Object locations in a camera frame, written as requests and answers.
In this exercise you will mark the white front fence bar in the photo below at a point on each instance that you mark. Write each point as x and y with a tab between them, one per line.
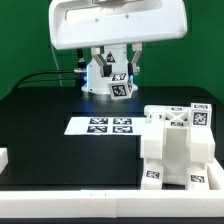
111	204

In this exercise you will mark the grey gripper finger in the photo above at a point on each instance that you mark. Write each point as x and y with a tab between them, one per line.
100	67
133	68

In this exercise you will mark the white left fence bar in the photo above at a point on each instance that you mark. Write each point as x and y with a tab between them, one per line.
3	159

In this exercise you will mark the white tagged flat plate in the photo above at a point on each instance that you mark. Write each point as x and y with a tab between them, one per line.
105	126

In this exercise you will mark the white chair back frame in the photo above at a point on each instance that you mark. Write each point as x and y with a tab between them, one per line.
201	140

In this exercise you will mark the white fence bar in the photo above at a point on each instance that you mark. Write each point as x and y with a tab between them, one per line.
111	204
216	176
3	159

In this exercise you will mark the white tagged cube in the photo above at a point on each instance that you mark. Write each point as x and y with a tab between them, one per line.
120	86
201	115

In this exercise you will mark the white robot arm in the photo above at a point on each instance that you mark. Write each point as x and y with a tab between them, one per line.
118	56

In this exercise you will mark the white right fence bar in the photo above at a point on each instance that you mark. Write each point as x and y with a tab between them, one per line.
216	176

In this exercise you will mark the white chair seat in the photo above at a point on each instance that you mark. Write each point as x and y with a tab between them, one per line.
170	146

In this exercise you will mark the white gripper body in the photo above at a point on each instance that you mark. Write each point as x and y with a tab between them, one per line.
87	23

